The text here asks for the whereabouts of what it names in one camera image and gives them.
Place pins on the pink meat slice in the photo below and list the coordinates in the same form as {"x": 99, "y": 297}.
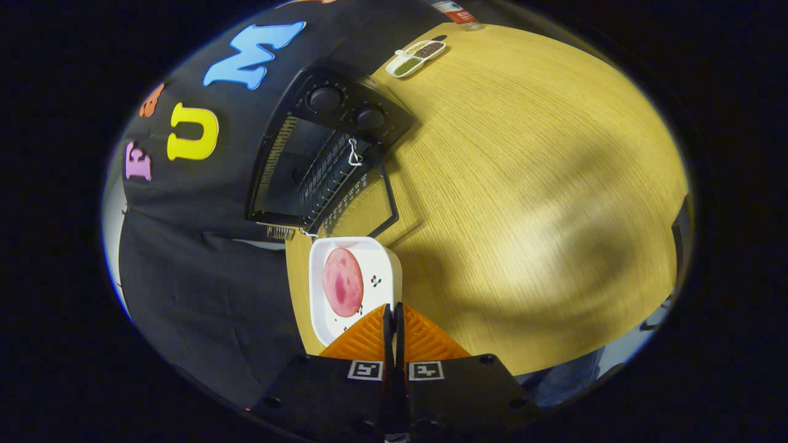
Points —
{"x": 343, "y": 283}

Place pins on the clear bottle with red label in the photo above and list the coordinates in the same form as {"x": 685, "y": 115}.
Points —
{"x": 458, "y": 12}

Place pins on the blue trouser leg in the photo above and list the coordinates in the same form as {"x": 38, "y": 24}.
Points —
{"x": 563, "y": 378}

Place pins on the black toaster oven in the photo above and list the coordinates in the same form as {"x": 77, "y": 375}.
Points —
{"x": 345, "y": 104}

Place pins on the white square plate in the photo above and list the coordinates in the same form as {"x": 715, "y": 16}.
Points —
{"x": 381, "y": 264}

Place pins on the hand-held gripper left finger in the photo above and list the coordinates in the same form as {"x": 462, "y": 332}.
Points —
{"x": 332, "y": 394}

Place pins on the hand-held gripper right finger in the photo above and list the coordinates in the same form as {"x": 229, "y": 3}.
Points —
{"x": 462, "y": 394}

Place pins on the black backdrop cloth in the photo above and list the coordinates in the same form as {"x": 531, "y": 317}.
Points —
{"x": 197, "y": 295}

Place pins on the white divided dish with beans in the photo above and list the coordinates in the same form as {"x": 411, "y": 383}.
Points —
{"x": 415, "y": 58}

